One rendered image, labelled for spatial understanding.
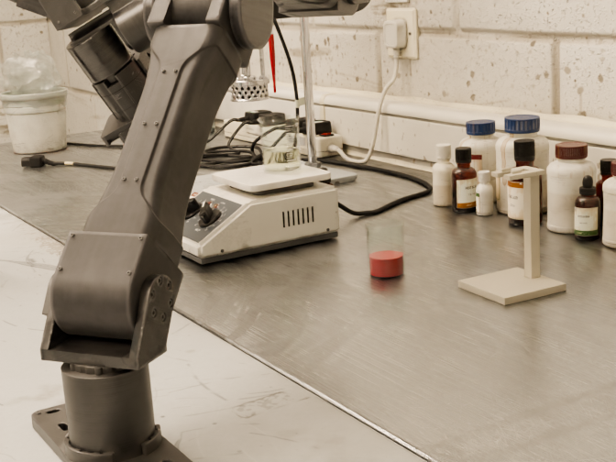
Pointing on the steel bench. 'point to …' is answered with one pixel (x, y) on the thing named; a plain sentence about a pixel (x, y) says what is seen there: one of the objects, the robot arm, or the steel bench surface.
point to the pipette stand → (523, 279)
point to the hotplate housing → (269, 221)
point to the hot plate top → (255, 179)
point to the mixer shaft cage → (250, 84)
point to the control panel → (212, 209)
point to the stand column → (308, 93)
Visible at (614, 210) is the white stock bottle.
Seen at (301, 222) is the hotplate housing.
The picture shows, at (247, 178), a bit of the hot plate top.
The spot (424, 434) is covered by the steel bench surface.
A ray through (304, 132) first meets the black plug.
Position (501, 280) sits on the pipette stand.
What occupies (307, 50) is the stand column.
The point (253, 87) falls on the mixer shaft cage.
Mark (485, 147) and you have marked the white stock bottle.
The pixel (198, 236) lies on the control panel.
